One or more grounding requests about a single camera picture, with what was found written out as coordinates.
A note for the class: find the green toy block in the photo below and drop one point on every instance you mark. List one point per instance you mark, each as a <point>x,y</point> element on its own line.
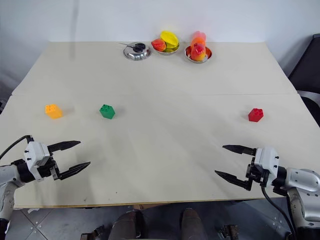
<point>107,112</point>

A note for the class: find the yellow toy block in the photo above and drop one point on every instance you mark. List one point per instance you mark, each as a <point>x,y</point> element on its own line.
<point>53,111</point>

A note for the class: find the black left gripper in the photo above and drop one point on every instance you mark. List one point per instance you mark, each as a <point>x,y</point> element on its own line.
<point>47,170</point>

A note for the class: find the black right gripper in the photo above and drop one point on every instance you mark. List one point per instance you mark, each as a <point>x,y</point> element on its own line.
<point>253,172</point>

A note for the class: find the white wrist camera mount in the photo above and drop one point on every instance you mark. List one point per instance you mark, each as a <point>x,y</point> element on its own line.
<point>267,160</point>
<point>36,152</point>

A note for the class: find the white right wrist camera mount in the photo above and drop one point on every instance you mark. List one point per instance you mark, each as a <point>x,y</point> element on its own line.
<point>267,160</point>

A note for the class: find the dark rounded shape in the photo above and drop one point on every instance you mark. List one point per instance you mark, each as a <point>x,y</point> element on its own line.
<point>193,223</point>
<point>126,226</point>

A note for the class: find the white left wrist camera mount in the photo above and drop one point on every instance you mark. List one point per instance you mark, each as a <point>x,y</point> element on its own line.
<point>36,152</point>

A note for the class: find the steel pot lid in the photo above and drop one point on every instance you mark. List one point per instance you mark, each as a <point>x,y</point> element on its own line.
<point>137,53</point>

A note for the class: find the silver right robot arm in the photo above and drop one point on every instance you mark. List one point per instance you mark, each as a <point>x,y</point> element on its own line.
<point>303,180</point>

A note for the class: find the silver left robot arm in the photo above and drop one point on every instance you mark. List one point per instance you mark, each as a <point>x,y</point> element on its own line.
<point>7,175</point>

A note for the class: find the black chair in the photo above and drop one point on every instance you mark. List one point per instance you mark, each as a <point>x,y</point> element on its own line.
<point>306,67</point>

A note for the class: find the red orange toy fruit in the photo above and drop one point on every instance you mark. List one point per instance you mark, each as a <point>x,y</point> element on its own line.
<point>159,45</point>

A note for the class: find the yellow toy starfruit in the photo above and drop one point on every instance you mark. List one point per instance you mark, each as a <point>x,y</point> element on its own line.
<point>170,38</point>

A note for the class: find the red yellow toy peach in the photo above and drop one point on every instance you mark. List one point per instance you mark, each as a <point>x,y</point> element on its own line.
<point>198,52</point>

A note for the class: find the steel bowl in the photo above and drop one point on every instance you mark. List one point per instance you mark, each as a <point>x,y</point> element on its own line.
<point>208,55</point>
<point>167,51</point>

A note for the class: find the red toy block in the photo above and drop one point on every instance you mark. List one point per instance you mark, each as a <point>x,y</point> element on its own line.
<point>255,115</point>

